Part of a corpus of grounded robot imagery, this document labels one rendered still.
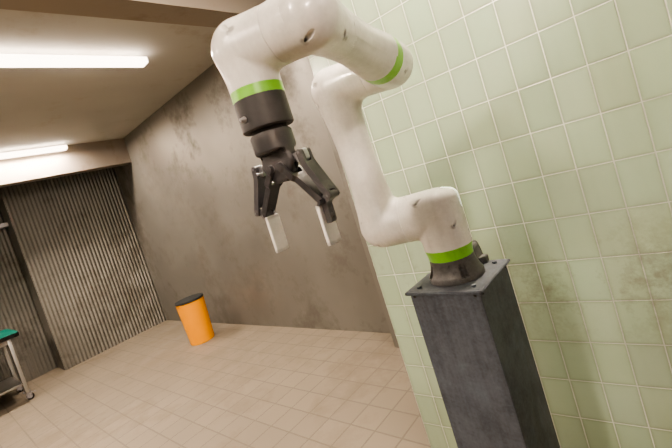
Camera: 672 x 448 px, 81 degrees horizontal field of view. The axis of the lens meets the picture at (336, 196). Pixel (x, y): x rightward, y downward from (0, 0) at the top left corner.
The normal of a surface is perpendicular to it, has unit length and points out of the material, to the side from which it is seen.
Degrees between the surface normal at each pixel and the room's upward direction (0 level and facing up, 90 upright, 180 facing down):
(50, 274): 90
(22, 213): 90
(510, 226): 90
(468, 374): 90
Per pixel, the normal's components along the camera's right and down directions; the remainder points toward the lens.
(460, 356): -0.63, 0.24
